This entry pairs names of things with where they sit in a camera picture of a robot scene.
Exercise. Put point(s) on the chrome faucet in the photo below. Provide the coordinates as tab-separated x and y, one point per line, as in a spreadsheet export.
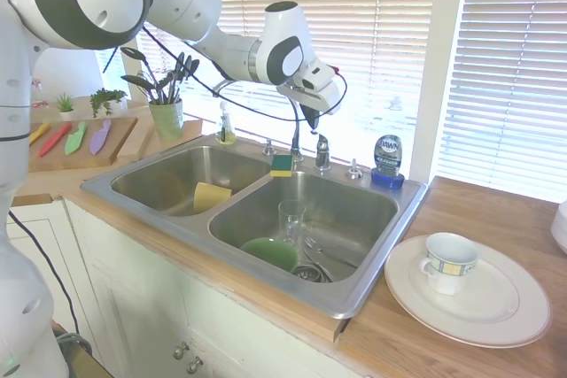
296	139

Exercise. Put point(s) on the white patterned mug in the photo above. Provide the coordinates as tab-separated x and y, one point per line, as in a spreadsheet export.
449	267

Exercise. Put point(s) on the white grey wrist camera box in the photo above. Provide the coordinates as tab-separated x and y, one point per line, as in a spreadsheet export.
316	74

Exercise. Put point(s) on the clear yellow liquid soap bottle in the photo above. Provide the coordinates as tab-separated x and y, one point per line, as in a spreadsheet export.
226	130

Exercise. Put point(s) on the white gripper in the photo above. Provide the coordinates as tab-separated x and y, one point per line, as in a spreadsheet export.
321	99

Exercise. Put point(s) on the round metal cabinet knob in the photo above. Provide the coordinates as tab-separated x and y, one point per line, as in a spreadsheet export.
180	351
194	366

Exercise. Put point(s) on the small chrome soap dispenser pump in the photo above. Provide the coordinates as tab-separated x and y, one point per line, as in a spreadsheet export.
353	171

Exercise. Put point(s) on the large white dinner plate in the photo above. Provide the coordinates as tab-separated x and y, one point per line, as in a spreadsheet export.
496	307

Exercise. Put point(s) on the wooden cutting board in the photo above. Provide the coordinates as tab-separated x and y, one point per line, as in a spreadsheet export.
119	134

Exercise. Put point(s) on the stainless steel double sink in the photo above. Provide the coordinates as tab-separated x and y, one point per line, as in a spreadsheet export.
354	218

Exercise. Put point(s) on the black kitchen utensil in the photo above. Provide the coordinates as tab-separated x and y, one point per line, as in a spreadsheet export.
191	64
178	64

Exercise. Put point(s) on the purple knife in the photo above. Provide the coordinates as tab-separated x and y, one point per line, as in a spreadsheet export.
99	141

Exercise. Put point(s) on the small spiky potted plant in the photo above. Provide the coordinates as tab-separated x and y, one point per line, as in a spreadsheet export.
65	105

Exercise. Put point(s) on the black spoon utensil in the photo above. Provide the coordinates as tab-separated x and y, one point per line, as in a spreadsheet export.
135	81

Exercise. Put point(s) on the glass jar red checked lid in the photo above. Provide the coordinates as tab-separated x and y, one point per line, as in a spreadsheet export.
37	86
40	105

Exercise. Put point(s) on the clear drinking glass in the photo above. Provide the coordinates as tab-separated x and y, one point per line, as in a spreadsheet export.
291	223

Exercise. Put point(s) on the black sink drain strainer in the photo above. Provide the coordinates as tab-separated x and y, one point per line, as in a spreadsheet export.
310	272

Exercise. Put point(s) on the green bowl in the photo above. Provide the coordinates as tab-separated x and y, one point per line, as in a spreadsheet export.
270	253

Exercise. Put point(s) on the yellow cup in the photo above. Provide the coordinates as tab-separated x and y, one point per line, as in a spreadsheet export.
212	198

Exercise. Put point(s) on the white kitchen cabinet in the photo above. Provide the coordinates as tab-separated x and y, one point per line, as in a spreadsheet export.
142	307

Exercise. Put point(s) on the yellow green sponge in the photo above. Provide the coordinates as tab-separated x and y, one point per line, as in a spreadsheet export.
282	166

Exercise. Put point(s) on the light wooden board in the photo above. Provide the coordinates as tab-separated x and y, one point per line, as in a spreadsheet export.
142	143

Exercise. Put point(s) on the green utensil holder cup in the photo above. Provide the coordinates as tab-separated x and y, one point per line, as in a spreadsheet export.
166	121

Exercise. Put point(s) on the small figurine outside window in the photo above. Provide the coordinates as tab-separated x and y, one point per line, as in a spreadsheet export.
395	103

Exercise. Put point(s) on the blue Dawn dish soap bottle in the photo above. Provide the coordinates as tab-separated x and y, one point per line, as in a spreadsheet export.
387	156

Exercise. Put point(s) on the small leafy potted plant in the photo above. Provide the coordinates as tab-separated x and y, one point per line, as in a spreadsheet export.
104	99

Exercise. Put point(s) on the red knife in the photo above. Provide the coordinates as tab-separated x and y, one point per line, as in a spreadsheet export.
55	140

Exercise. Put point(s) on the tall window blind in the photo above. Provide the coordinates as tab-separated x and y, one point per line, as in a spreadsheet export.
509	86

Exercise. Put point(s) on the wide window blind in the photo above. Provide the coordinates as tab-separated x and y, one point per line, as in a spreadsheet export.
376	19

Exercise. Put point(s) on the green knife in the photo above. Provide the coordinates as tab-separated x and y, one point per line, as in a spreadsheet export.
74	141

